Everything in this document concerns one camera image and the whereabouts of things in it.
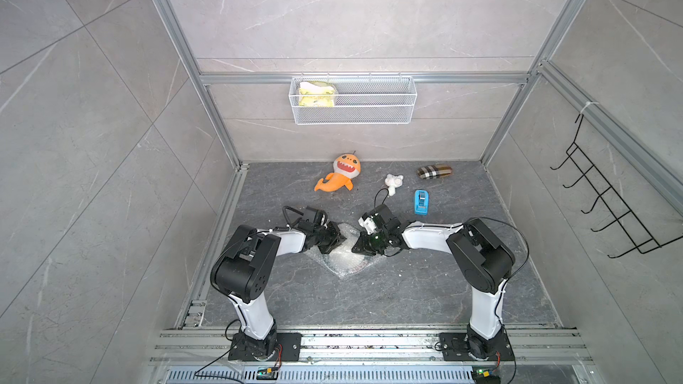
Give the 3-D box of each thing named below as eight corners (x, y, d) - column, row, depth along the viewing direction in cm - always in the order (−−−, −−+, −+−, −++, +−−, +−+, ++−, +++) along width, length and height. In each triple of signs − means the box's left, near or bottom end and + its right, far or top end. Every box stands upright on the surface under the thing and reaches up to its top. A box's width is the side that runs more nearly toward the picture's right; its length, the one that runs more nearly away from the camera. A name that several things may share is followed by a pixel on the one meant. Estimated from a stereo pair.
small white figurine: (386, 196, 111) (387, 191, 108) (384, 178, 117) (385, 173, 115) (404, 195, 111) (405, 191, 108) (401, 178, 117) (402, 173, 115)
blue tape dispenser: (414, 215, 105) (416, 209, 101) (413, 194, 111) (415, 188, 108) (428, 216, 104) (430, 211, 101) (426, 195, 111) (428, 189, 108)
